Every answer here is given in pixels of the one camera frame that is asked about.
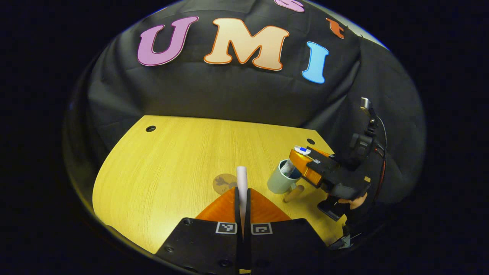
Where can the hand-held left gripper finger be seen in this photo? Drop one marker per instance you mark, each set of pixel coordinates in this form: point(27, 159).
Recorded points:
point(248, 248)
point(239, 248)

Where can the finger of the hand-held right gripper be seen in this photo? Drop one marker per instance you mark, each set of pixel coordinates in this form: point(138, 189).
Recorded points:
point(301, 166)
point(319, 153)

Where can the round brown coaster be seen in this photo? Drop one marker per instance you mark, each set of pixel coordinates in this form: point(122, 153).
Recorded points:
point(223, 181)

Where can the white toothbrush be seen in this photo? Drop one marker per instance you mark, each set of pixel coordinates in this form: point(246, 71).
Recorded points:
point(242, 179)

